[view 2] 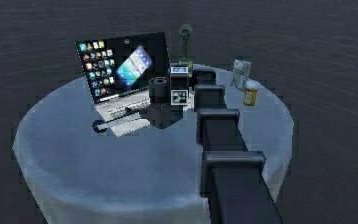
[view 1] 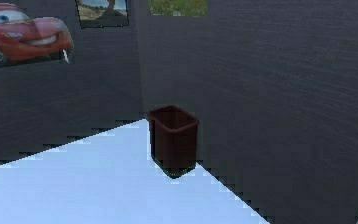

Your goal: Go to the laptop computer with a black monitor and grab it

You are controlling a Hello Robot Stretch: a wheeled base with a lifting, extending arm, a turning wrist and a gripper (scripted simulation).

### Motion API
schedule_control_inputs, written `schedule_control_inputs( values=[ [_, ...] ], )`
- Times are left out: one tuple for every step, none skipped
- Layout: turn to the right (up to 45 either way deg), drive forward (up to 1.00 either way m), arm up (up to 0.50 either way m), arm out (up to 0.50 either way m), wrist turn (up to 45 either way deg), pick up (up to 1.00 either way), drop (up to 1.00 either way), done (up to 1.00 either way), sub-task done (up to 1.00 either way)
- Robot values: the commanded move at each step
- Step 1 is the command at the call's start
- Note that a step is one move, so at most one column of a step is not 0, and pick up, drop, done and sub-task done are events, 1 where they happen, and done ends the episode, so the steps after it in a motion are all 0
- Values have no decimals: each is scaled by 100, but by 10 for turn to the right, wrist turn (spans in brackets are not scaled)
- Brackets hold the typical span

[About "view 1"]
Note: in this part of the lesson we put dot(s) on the dark brown waste bin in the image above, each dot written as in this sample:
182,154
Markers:
173,143

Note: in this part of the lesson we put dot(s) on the window with green view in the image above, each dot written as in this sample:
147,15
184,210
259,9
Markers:
177,7

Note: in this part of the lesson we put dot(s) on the black framed landscape picture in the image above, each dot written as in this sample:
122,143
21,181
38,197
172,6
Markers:
102,13

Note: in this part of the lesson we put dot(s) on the red cartoon car poster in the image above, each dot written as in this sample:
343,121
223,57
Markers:
23,36

